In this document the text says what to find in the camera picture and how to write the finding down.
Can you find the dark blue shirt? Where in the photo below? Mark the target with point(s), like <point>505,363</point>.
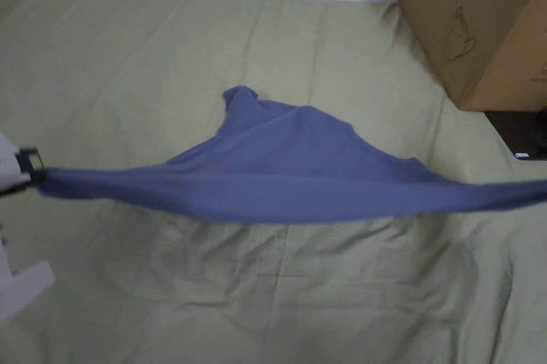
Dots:
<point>290,167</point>

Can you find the bed with pale green sheet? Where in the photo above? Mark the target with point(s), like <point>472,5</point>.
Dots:
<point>128,60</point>

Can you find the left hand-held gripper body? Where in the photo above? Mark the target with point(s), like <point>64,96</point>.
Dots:
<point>17,291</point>

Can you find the brown cardboard carton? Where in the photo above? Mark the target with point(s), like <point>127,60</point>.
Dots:
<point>466,17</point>

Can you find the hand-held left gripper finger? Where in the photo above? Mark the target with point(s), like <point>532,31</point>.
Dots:
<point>30,163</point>
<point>15,190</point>

